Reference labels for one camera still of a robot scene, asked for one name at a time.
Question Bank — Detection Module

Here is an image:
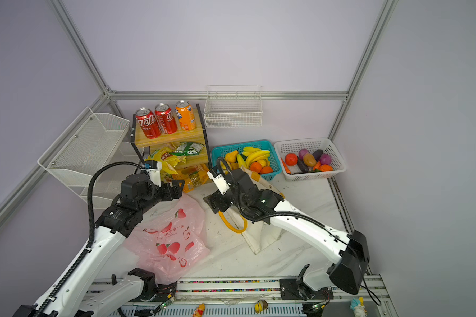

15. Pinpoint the white canvas tote bag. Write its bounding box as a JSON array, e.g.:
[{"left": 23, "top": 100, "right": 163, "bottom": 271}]
[{"left": 218, "top": 207, "right": 282, "bottom": 255}]

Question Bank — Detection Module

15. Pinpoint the pink plastic grocery bag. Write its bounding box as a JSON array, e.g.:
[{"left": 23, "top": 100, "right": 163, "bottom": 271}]
[{"left": 124, "top": 195, "right": 210, "bottom": 284}]

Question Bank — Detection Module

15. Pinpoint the red cola can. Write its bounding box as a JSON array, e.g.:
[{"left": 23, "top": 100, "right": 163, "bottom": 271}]
[
  {"left": 155, "top": 103, "right": 178, "bottom": 135},
  {"left": 136, "top": 107, "right": 161, "bottom": 139}
]

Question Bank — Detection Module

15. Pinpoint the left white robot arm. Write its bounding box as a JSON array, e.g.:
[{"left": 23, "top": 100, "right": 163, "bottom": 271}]
[{"left": 14, "top": 160, "right": 185, "bottom": 316}]

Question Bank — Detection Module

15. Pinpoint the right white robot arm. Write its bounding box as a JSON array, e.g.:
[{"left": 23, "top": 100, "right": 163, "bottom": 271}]
[{"left": 204, "top": 157, "right": 382, "bottom": 306}]

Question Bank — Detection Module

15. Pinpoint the orange fruit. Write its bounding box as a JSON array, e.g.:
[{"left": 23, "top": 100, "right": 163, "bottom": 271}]
[{"left": 249, "top": 161, "right": 263, "bottom": 174}]

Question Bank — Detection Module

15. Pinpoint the yellow chips bag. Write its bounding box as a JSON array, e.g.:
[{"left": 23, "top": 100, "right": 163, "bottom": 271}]
[{"left": 148, "top": 147, "right": 186, "bottom": 174}]

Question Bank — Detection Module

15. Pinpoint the wooden three-tier shelf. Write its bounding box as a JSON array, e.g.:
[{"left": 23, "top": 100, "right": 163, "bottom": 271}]
[{"left": 130, "top": 104, "right": 211, "bottom": 170}]

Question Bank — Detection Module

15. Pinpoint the yellow banana bunch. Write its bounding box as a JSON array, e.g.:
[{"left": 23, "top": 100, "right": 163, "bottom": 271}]
[{"left": 237, "top": 147, "right": 271, "bottom": 168}]

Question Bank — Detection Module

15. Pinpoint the orange snack bag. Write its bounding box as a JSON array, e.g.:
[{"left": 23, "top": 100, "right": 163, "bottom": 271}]
[{"left": 173, "top": 164, "right": 209, "bottom": 193}]

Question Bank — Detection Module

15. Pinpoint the red tomato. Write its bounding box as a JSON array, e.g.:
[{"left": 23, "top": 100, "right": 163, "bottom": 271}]
[{"left": 284, "top": 153, "right": 298, "bottom": 166}]

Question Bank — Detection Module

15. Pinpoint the green snack bag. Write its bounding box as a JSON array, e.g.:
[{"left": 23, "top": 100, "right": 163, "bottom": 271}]
[{"left": 171, "top": 141, "right": 205, "bottom": 157}]

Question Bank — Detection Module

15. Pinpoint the teal plastic fruit basket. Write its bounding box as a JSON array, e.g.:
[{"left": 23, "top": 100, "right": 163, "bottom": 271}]
[{"left": 210, "top": 140, "right": 282, "bottom": 181}]

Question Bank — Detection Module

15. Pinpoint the brown potato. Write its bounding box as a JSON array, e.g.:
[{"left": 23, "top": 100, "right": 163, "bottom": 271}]
[{"left": 303, "top": 153, "right": 317, "bottom": 168}]

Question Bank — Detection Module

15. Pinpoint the white mesh two-tier rack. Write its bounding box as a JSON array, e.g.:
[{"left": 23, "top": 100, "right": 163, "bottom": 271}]
[{"left": 38, "top": 108, "right": 139, "bottom": 201}]

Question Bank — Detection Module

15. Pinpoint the purple round vegetable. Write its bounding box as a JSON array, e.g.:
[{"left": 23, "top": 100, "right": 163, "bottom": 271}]
[{"left": 319, "top": 153, "right": 333, "bottom": 166}]

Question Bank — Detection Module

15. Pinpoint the white plastic vegetable basket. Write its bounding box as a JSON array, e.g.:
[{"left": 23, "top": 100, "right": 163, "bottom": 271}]
[{"left": 274, "top": 138, "right": 347, "bottom": 182}]

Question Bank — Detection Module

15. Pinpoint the orange soda can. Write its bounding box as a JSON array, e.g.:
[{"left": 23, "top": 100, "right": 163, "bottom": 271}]
[{"left": 175, "top": 100, "right": 196, "bottom": 132}]

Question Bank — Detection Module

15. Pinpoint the white wire wall basket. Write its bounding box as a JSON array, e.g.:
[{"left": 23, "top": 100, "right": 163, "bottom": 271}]
[{"left": 204, "top": 85, "right": 263, "bottom": 128}]

